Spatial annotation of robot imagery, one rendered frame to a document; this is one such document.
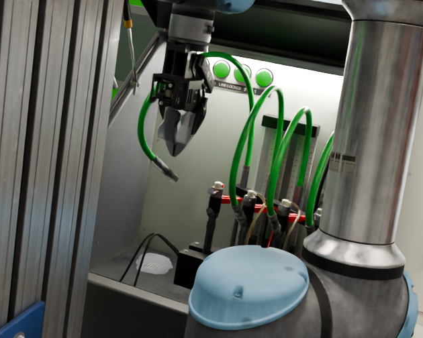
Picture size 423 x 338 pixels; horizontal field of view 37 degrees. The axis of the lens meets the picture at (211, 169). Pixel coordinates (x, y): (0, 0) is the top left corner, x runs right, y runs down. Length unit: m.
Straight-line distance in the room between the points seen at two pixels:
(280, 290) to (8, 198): 0.30
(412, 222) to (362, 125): 0.70
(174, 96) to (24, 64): 0.71
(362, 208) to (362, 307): 0.11
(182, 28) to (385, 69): 0.50
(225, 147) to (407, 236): 0.59
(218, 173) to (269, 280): 1.11
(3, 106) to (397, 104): 0.42
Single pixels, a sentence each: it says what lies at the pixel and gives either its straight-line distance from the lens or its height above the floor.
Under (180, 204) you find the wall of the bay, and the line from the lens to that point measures 1.80.
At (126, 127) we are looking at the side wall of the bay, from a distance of 1.64.
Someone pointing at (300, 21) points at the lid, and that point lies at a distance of 1.53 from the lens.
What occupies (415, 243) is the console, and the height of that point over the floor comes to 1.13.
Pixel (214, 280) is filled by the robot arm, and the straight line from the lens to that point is 0.64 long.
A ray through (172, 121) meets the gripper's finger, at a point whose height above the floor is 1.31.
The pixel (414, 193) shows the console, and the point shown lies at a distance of 1.36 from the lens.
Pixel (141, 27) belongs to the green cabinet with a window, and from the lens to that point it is 4.10.
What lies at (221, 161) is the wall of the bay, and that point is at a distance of 1.72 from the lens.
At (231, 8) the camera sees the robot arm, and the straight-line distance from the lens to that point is 1.00.
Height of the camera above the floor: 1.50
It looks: 13 degrees down
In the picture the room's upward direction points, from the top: 10 degrees clockwise
